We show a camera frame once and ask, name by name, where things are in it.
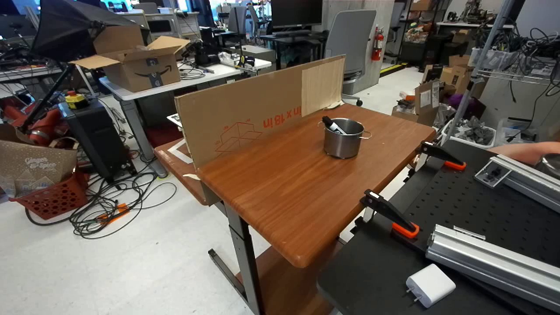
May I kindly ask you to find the person's forearm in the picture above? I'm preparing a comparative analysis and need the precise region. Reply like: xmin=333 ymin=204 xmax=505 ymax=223
xmin=489 ymin=141 xmax=560 ymax=166

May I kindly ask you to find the cardboard sheet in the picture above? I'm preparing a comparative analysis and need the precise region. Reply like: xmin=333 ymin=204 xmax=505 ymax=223
xmin=175 ymin=55 xmax=347 ymax=171

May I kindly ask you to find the black marker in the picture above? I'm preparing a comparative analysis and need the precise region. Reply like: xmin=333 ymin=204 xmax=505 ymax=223
xmin=322 ymin=116 xmax=347 ymax=135

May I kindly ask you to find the steel pot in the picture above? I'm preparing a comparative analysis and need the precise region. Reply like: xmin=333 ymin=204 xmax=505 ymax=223
xmin=318 ymin=117 xmax=372 ymax=159

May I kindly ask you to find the black orange spring clamp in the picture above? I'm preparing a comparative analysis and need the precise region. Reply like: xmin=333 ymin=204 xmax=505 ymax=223
xmin=416 ymin=141 xmax=467 ymax=171
xmin=360 ymin=189 xmax=420 ymax=239

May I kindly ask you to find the grey office chair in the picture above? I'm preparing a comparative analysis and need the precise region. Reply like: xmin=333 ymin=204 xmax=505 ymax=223
xmin=324 ymin=9 xmax=378 ymax=107

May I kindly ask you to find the black monitor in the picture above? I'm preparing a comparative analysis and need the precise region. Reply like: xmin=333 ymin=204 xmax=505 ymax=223
xmin=270 ymin=0 xmax=324 ymax=30

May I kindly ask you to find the red fire extinguisher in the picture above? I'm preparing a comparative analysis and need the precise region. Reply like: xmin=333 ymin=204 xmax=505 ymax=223
xmin=371 ymin=26 xmax=385 ymax=61

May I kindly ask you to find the white desk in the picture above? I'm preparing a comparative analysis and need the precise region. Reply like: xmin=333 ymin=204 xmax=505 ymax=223
xmin=99 ymin=56 xmax=273 ymax=179

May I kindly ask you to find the cardboard box with label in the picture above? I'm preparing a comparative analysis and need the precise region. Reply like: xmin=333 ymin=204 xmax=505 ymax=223
xmin=391 ymin=80 xmax=441 ymax=127

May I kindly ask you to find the open cardboard box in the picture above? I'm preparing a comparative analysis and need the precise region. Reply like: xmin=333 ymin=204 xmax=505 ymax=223
xmin=70 ymin=25 xmax=191 ymax=93

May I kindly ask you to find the black computer tower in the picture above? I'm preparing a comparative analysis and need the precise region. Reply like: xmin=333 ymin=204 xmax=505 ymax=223
xmin=59 ymin=98 xmax=137 ymax=181

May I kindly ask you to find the stack of cardboard boxes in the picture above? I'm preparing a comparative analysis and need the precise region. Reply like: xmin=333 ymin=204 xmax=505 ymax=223
xmin=422 ymin=54 xmax=487 ymax=99

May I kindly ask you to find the white bin of grey parts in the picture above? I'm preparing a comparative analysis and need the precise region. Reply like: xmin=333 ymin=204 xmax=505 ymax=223
xmin=441 ymin=115 xmax=498 ymax=150

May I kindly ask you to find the white power adapter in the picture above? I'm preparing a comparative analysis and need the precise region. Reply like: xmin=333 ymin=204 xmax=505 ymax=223
xmin=406 ymin=263 xmax=457 ymax=308

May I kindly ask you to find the yellow emergency stop button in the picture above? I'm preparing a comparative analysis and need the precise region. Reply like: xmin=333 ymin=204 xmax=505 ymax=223
xmin=65 ymin=90 xmax=89 ymax=110

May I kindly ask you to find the red plastic basket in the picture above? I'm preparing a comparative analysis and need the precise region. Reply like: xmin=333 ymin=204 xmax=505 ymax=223
xmin=9 ymin=170 xmax=89 ymax=221

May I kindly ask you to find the brown paper gift bag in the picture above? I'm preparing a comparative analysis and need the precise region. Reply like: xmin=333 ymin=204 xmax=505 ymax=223
xmin=0 ymin=139 xmax=79 ymax=198

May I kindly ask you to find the black softbox on stand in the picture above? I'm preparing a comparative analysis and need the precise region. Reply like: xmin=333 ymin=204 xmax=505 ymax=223
xmin=20 ymin=0 xmax=137 ymax=132

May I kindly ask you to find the tangle of black cables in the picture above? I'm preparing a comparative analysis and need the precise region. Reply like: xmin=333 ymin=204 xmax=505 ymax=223
xmin=24 ymin=168 xmax=178 ymax=240

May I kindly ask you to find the aluminium rail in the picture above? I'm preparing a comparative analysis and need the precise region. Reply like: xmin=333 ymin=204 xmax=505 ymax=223
xmin=474 ymin=154 xmax=560 ymax=214
xmin=425 ymin=224 xmax=560 ymax=312

